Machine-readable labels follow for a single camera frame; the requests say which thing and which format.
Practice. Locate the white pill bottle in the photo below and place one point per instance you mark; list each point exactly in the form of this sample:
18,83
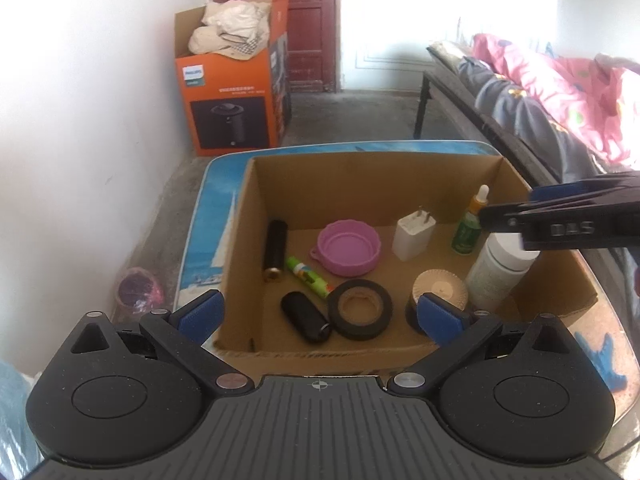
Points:
499,267

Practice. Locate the black tape roll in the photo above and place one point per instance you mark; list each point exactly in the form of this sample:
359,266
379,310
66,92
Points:
360,309

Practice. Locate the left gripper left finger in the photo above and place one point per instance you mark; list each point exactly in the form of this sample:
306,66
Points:
201,317

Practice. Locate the black cylinder flashlight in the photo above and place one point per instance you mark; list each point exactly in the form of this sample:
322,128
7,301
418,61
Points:
273,261

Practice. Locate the grey and pink bedding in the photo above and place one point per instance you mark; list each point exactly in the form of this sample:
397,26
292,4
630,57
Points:
579,116

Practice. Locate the large brown cardboard box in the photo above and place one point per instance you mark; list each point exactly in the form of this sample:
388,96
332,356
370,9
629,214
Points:
310,191

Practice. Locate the pink collapsible bowl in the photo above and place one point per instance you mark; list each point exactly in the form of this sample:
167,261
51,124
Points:
347,248

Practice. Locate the orange Philips box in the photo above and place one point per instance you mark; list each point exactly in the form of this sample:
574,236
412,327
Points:
232,105

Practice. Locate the green glue stick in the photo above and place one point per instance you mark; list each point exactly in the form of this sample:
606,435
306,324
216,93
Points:
310,278

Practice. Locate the green dropper bottle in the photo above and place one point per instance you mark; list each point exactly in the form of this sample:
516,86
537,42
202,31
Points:
468,230

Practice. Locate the white power adapter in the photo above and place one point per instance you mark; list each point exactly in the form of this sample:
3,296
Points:
412,234

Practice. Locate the black oval case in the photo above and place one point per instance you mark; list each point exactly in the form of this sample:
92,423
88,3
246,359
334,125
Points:
301,312

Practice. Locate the beige clothes pile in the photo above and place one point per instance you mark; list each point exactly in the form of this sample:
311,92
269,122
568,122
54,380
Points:
237,29

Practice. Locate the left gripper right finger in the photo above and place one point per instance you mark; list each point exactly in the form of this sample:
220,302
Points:
440,320

